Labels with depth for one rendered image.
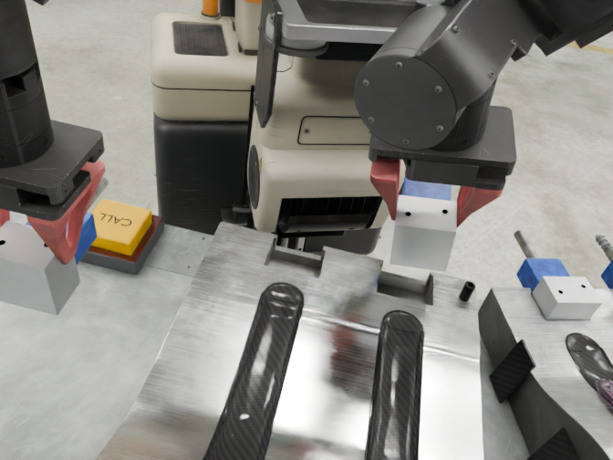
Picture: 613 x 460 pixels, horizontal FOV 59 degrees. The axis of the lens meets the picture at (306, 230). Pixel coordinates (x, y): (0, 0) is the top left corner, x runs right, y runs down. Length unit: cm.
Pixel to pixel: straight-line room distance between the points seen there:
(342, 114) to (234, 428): 50
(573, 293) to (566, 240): 167
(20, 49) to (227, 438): 28
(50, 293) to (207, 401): 14
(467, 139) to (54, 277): 31
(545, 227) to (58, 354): 197
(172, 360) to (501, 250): 174
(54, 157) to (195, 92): 68
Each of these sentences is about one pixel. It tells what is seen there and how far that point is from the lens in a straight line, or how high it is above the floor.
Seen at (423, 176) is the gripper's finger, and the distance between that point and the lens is 40.
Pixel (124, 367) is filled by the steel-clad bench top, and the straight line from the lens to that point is 55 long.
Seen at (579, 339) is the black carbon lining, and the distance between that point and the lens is 62.
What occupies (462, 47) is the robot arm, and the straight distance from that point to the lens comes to 28.
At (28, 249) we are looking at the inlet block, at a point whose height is 96.
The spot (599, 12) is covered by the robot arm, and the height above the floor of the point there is 118.
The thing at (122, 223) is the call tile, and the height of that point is 84.
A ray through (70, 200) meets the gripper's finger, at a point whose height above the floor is 102.
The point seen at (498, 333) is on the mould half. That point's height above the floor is 83.
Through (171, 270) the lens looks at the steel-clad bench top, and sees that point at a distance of 63.
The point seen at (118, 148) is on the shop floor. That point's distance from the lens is 224.
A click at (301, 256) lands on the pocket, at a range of 55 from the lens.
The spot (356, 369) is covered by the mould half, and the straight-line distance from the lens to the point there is 46.
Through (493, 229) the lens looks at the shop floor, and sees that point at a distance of 217.
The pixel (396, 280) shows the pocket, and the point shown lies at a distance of 55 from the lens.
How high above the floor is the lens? 126
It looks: 41 degrees down
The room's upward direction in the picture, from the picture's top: 11 degrees clockwise
